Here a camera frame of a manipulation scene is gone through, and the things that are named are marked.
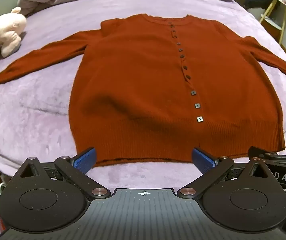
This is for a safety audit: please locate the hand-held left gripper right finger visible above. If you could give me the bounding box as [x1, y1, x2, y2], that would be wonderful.
[176, 147, 275, 198]

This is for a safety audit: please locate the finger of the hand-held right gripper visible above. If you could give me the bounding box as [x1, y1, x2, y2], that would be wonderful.
[248, 140, 286, 166]

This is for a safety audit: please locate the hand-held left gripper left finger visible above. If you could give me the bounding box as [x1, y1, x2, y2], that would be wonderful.
[13, 147, 111, 198]

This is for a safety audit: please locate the red buttoned cardigan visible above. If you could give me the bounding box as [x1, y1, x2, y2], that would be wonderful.
[0, 14, 286, 167]

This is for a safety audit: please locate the yellow metal rack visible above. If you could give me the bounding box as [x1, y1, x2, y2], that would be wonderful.
[259, 0, 286, 38]

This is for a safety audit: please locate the pink plush toy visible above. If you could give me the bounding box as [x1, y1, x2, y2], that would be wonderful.
[0, 6, 27, 61]

